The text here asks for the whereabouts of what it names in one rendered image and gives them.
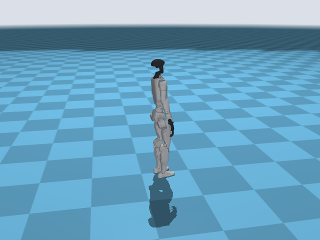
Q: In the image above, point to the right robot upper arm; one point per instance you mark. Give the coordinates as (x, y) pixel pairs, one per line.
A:
(162, 84)

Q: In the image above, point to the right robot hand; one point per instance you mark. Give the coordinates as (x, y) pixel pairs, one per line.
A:
(172, 126)

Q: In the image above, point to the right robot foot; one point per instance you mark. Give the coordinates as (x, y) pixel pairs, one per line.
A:
(167, 174)

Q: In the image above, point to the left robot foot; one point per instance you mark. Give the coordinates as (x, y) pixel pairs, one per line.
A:
(157, 170)

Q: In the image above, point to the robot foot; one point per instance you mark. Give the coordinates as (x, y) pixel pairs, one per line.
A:
(167, 174)
(157, 170)

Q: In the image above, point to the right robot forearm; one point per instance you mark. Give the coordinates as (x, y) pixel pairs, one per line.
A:
(166, 109)

